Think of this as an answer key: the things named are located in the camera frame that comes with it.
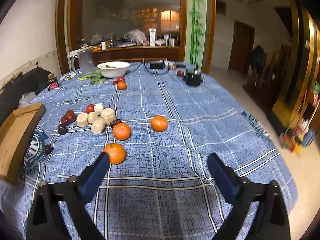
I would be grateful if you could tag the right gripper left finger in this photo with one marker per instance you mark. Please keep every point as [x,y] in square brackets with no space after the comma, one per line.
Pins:
[45,218]

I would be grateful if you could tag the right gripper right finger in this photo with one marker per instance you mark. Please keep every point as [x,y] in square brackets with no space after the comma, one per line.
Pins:
[271,220]

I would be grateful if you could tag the dark red date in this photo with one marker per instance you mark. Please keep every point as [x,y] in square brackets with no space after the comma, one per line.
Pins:
[64,121]

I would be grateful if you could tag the white sugarcane chunk front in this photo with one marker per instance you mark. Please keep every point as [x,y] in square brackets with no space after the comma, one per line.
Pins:
[98,126]

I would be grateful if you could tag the red tomato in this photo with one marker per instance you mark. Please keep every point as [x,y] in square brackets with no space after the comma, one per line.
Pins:
[120,79]
[90,109]

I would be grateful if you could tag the white sugarcane chunk square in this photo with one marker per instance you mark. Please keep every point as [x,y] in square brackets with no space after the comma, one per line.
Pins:
[98,108]

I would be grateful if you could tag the brown cardboard tray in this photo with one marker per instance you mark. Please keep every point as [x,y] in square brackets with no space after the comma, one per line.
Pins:
[16,132]

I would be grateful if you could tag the clear plastic bag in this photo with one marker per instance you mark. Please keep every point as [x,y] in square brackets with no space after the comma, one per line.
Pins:
[25,99]

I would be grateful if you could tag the black sofa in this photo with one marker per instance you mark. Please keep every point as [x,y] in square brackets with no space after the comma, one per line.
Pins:
[36,80]

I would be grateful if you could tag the dark red ink bottle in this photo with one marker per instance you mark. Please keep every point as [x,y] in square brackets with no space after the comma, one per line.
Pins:
[52,81]

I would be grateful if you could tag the blue plaid tablecloth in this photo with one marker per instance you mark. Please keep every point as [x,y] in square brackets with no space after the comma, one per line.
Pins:
[163,189]

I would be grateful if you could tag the green leafy vegetable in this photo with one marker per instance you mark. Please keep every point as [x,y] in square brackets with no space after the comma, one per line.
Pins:
[95,78]

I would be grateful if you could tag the small orange tangerine far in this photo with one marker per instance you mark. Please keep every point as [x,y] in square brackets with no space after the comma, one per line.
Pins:
[121,85]

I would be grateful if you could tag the white bowl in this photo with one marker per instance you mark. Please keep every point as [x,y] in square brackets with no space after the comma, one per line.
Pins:
[113,69]

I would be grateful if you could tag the clear plastic pitcher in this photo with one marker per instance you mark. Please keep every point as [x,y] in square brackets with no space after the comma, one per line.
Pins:
[84,56]

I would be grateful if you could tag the black power adapter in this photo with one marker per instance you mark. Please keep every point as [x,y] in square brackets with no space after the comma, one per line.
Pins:
[157,65]

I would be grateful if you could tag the wooden glass cabinet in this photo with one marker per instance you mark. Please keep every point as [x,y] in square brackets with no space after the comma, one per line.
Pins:
[190,22]

